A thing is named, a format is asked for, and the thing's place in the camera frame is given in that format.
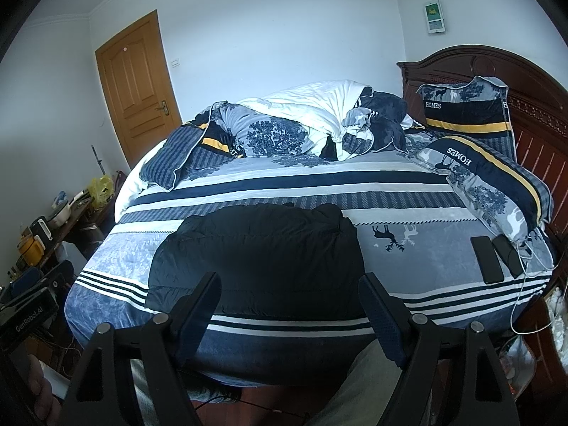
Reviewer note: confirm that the person's right leg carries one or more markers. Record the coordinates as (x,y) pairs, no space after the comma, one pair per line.
(355,390)

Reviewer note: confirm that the black phone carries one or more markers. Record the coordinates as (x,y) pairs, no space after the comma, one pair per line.
(487,259)
(506,253)

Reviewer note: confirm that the blue tree-print quilt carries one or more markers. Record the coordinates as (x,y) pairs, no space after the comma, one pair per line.
(266,135)

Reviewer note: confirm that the dark wooden headboard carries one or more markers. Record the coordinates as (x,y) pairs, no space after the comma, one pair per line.
(546,142)

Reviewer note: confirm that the white duvet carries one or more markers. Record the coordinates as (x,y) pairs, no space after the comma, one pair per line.
(310,102)

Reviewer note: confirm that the thin metal pole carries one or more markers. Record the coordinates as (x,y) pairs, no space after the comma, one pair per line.
(98,159)

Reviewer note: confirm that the yellow container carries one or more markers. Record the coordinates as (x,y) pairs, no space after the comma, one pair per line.
(29,248)

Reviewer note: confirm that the dark wooden side table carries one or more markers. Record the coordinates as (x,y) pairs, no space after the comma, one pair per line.
(84,224)

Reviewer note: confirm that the person's left hand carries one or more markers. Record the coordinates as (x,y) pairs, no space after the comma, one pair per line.
(44,399)

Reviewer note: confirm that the black jacket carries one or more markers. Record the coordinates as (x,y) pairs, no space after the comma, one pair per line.
(266,253)

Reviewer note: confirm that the wooden door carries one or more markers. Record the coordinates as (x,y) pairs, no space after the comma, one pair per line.
(133,88)

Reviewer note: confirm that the dark blue fleece blanket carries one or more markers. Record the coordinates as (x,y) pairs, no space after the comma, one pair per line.
(386,115)

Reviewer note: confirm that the black and white appliance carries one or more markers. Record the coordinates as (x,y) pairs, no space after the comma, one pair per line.
(42,230)

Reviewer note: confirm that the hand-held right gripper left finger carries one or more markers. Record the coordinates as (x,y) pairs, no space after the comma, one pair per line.
(199,310)

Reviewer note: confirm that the white wall control panel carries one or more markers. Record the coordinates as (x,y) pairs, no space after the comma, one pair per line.
(434,15)

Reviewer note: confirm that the blue striped bed sheet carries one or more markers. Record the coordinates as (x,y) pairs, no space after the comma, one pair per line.
(310,186)

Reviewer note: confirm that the white pot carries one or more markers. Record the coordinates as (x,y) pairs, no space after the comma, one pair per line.
(60,215)

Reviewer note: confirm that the yellow plastic bag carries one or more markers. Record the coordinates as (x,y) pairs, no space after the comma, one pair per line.
(101,188)

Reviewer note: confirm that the clear plastic bag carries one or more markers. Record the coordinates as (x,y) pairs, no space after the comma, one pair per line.
(514,355)

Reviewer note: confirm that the printed pillow with yellow stripe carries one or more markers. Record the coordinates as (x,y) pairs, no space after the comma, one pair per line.
(488,173)
(466,111)

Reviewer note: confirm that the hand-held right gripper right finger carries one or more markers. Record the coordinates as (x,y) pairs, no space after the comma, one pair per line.
(381,319)

